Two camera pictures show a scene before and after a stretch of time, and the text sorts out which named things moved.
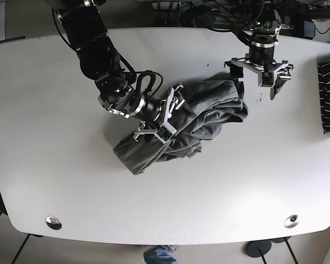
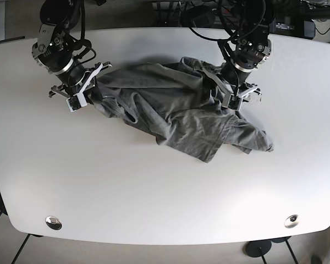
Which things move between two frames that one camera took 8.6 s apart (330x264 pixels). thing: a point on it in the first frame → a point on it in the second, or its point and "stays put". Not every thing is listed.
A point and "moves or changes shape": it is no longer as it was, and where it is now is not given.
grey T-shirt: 216,103 moves or changes shape
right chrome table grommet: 292,221 stays put
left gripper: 125,101 → 55,54
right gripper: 261,58 → 248,54
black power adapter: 197,16 stays put
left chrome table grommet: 53,223 stays put
